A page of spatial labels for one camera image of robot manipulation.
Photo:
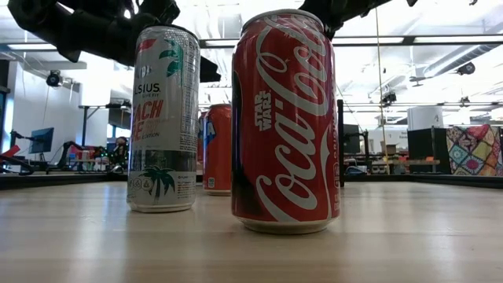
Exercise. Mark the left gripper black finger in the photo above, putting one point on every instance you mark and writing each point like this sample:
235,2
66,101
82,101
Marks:
208,70

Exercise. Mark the white Celsius palm can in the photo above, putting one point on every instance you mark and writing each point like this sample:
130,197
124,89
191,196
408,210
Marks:
163,118

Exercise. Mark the red Coca-Cola can white script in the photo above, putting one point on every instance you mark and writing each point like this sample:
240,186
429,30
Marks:
285,129

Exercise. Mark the black background robot arm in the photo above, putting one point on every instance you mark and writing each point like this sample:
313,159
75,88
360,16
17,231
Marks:
70,151

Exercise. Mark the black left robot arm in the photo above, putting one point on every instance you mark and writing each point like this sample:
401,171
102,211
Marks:
47,23

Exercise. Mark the black tall table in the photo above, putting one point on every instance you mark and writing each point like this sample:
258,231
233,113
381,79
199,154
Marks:
84,118

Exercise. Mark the red storage bins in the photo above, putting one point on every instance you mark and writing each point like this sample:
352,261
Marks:
88,151

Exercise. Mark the black monitor on stand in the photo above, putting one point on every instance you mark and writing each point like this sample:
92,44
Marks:
351,138

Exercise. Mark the black upright metal loop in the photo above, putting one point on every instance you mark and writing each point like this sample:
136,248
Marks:
340,141

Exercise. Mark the computer monitor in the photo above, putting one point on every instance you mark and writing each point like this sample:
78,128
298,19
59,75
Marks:
41,139

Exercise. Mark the cardboard box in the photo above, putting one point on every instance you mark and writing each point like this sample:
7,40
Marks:
389,147

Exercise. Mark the red bar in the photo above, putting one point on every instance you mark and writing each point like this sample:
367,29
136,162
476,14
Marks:
9,151

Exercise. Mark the black cabinet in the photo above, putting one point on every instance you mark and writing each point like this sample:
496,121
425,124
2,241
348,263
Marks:
426,149

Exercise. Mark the colourful patchwork quilt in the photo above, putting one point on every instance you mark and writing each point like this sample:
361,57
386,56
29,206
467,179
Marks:
475,151

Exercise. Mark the black ceiling camera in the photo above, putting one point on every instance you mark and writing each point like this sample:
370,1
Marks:
389,97
465,68
53,78

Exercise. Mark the grey ceiling duct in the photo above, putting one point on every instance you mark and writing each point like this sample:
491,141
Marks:
467,57

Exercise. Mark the black metal table frame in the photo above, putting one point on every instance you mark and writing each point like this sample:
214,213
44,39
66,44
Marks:
23,181

